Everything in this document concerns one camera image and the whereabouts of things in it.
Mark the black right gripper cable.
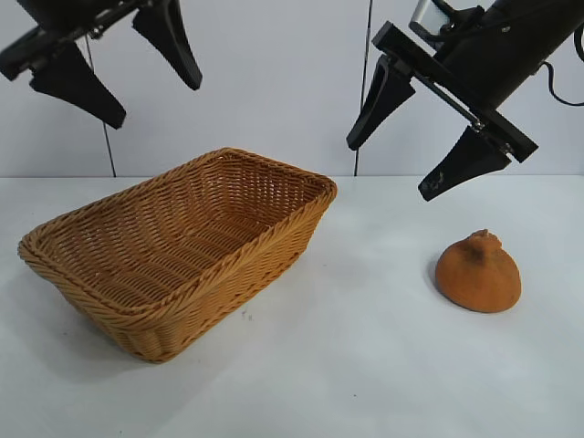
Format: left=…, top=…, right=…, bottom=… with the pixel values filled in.
left=539, top=26, right=584, bottom=107

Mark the orange-brown pear-shaped bread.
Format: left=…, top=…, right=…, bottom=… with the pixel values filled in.
left=434, top=229, right=523, bottom=315

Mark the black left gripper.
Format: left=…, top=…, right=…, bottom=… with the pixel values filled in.
left=0, top=0, right=203, bottom=130

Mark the woven wicker basket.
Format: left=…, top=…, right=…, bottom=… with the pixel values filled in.
left=17, top=146, right=339, bottom=365

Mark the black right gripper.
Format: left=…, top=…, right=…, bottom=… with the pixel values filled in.
left=345, top=0, right=584, bottom=203

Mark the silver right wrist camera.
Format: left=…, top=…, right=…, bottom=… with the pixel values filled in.
left=409, top=0, right=457, bottom=46

